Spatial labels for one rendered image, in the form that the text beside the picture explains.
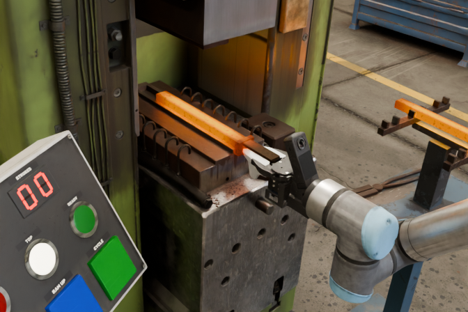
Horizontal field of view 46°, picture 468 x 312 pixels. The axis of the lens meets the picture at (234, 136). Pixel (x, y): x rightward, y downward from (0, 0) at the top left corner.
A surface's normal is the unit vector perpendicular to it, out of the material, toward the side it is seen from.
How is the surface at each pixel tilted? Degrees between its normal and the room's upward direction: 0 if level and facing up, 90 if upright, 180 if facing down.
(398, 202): 0
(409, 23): 90
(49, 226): 60
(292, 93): 90
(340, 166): 0
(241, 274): 90
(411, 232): 70
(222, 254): 90
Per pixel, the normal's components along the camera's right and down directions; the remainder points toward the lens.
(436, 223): -0.90, -0.25
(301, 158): 0.65, -0.08
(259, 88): -0.73, 0.30
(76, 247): 0.83, -0.23
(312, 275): 0.05, -0.87
